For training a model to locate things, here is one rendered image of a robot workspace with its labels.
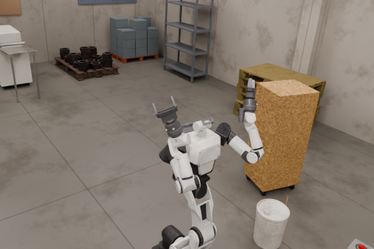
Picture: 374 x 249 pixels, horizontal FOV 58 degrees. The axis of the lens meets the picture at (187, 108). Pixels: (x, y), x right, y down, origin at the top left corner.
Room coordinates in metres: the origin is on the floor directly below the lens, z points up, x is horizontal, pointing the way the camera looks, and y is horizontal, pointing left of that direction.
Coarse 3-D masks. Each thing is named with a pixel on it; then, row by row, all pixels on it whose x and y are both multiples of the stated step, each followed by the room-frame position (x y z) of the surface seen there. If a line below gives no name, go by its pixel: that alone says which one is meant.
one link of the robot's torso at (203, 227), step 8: (208, 192) 1.96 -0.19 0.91; (192, 200) 1.86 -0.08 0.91; (208, 200) 1.91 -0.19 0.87; (192, 208) 1.86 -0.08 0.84; (200, 208) 1.90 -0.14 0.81; (208, 208) 1.91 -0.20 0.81; (192, 216) 1.89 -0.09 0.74; (200, 216) 1.83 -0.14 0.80; (208, 216) 1.90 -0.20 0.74; (192, 224) 1.89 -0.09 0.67; (200, 224) 1.82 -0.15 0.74; (208, 224) 1.85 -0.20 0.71; (200, 232) 1.81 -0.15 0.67; (208, 232) 1.83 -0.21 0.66; (200, 240) 1.79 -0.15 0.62; (208, 240) 1.82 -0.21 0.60
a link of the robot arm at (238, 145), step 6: (234, 138) 2.02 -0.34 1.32; (234, 144) 2.00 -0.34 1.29; (240, 144) 1.99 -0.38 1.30; (246, 144) 2.01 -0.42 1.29; (234, 150) 2.00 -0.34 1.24; (240, 150) 1.97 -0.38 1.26; (246, 150) 1.96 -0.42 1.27; (246, 156) 1.93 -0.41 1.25; (252, 156) 1.90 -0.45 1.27; (252, 162) 1.89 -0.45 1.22
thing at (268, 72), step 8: (264, 64) 5.69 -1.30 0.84; (272, 64) 5.72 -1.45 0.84; (240, 72) 5.32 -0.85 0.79; (248, 72) 5.20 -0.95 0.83; (256, 72) 5.20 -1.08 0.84; (264, 72) 5.23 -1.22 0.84; (272, 72) 5.25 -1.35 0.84; (280, 72) 5.28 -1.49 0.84; (288, 72) 5.31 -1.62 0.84; (296, 72) 5.34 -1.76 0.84; (240, 80) 5.34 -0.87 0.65; (256, 80) 5.16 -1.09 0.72; (264, 80) 4.95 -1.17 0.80; (272, 80) 4.86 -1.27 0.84; (280, 80) 4.87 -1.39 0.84; (296, 80) 4.92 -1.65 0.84; (304, 80) 4.95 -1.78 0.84; (312, 80) 4.97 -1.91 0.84; (320, 80) 5.00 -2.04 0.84; (240, 88) 5.33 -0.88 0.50; (320, 88) 4.95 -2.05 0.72; (240, 96) 5.34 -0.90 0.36; (320, 96) 4.94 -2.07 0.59; (240, 104) 5.27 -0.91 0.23; (312, 128) 4.97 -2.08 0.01
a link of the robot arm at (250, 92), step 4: (248, 88) 2.06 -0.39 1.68; (252, 88) 2.06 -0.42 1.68; (248, 92) 2.07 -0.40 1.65; (252, 92) 2.06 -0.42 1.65; (248, 96) 2.06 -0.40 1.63; (252, 96) 2.05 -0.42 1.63; (244, 100) 2.06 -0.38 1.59; (248, 100) 2.04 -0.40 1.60; (252, 100) 2.04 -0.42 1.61; (244, 104) 2.05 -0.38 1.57; (248, 104) 2.03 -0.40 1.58; (252, 104) 2.03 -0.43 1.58; (256, 104) 2.05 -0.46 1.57
